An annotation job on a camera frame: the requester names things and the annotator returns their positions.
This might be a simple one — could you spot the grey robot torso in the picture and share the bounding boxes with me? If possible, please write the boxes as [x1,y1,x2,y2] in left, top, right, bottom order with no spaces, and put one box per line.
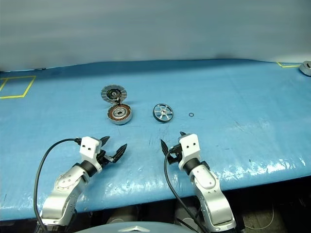
[81,220,186,233]

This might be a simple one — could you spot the dark rounded shape under table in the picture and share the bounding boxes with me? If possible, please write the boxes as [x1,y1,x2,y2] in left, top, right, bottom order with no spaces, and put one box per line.
[174,199,204,228]
[106,205,138,225]

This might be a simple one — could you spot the round silver metal disc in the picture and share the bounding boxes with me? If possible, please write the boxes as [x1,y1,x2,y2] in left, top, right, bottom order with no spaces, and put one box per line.
[101,84,128,105]

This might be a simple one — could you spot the grey tape roll far corner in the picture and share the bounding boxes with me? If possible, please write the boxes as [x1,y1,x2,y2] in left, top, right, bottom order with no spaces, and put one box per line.
[299,61,311,77]

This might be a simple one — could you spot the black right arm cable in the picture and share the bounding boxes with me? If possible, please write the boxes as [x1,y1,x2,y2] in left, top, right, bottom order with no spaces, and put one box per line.
[164,149,207,233]

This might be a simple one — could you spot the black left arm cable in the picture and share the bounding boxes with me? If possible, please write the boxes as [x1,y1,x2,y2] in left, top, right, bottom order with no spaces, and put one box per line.
[34,137,82,233]

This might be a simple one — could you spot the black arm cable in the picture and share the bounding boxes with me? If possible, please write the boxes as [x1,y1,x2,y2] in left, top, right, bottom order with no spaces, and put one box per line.
[164,149,207,233]
[34,137,82,233]

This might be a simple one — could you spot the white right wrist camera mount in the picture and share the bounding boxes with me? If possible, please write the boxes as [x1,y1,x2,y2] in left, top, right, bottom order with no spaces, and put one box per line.
[178,133,202,174]

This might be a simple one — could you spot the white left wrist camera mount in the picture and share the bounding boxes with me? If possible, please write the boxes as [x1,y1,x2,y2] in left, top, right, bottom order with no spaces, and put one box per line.
[79,136,103,174]

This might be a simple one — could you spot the thin white floor cable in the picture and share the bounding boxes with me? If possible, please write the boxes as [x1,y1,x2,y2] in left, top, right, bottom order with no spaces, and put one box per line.
[244,203,276,230]

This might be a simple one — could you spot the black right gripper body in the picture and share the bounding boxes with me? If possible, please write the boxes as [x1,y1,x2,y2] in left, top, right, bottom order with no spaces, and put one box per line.
[167,143,183,165]

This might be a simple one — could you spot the blue plastic table cover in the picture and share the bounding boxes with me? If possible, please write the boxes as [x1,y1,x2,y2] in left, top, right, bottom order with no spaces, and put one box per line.
[0,59,311,222]

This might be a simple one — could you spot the silver spoked rotor wheel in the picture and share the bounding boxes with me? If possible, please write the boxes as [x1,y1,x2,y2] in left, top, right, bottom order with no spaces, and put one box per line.
[153,103,175,124]

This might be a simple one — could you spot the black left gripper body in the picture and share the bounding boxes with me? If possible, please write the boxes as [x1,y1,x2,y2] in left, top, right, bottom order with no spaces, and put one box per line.
[96,145,110,168]

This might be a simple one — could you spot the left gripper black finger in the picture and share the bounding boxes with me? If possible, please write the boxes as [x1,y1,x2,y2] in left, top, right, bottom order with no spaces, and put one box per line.
[98,135,111,148]
[108,143,128,163]

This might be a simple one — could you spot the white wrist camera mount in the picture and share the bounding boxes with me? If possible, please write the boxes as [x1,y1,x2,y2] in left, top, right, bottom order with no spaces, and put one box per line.
[79,136,103,174]
[178,133,202,174]

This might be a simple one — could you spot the silver motor housing copper windings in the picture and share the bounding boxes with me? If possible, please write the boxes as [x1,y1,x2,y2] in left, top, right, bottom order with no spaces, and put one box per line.
[107,104,134,125]

